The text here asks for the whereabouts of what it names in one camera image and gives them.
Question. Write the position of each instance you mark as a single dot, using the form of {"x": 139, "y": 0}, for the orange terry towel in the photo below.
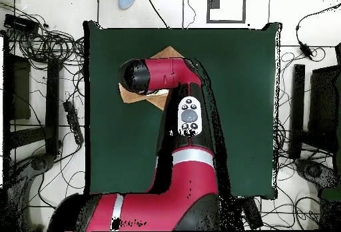
{"x": 133, "y": 97}

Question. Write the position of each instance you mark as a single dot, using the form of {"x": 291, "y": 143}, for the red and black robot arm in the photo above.
{"x": 170, "y": 168}

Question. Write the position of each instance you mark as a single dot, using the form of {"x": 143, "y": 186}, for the dark green table cloth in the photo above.
{"x": 239, "y": 109}

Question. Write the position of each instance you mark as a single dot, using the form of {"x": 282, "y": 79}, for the black power strip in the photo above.
{"x": 253, "y": 213}
{"x": 73, "y": 121}

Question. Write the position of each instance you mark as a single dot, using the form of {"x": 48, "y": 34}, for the black upright stand bar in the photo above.
{"x": 297, "y": 109}
{"x": 52, "y": 104}

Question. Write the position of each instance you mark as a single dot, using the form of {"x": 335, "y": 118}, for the dark grey wheeled base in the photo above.
{"x": 314, "y": 172}
{"x": 40, "y": 162}

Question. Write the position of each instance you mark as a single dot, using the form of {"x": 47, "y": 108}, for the black power brick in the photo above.
{"x": 21, "y": 24}

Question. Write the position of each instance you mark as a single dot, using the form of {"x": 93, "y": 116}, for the grey square floor frame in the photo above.
{"x": 226, "y": 21}

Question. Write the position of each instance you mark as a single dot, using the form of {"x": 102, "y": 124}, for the black stand frame panel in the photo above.
{"x": 8, "y": 96}
{"x": 323, "y": 104}

